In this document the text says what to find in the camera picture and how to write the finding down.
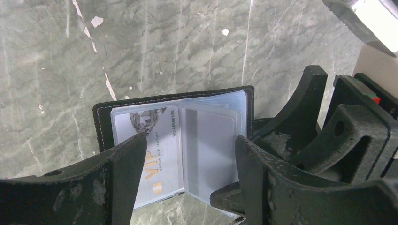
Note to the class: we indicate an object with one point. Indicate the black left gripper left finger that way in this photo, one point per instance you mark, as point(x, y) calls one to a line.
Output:
point(100, 190)

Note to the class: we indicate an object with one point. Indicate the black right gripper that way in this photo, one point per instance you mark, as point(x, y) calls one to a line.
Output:
point(359, 141)

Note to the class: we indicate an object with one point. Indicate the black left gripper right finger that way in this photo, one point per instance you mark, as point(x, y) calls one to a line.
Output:
point(277, 193)

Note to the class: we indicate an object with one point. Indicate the black leather card holder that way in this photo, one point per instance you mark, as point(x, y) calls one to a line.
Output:
point(190, 139)

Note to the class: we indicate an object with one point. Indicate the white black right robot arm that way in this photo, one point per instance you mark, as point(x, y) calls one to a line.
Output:
point(375, 23)

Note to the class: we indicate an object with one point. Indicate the white VIP card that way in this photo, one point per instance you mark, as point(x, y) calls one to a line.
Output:
point(161, 177)

